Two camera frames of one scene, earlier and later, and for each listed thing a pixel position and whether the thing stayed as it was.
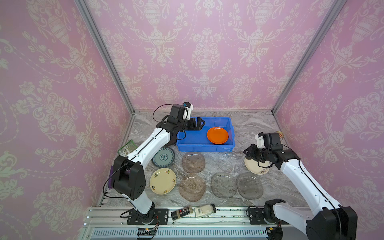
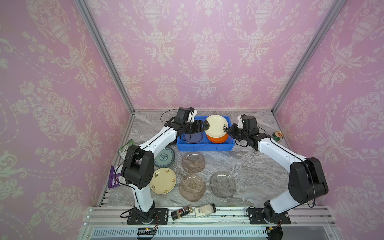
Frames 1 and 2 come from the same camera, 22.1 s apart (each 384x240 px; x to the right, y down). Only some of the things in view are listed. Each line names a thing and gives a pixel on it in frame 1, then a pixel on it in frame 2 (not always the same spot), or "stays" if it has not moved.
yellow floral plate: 162,181 stays
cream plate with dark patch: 252,165 → 218,124
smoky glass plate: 193,162 stays
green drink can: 281,135 stays
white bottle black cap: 205,211 stays
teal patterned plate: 164,157 stays
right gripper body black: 255,154 → 235,131
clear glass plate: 231,162 → 194,138
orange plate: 217,135 stays
